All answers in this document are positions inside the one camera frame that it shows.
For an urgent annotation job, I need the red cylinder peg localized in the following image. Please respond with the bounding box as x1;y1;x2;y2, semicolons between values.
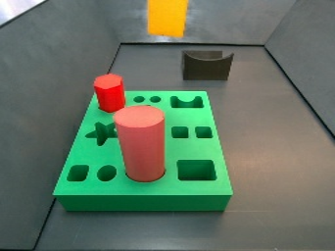
112;105;165;182

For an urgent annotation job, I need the yellow rectangular block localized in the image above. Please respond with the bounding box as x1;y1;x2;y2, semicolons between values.
147;0;188;37

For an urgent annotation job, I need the black curved fixture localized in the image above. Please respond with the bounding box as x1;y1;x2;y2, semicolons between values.
181;50;235;80

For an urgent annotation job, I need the green shape-sorting board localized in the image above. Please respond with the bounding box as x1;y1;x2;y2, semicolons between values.
53;91;233;211

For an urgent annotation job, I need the red octagonal peg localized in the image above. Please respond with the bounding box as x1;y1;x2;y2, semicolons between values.
93;74;125;113

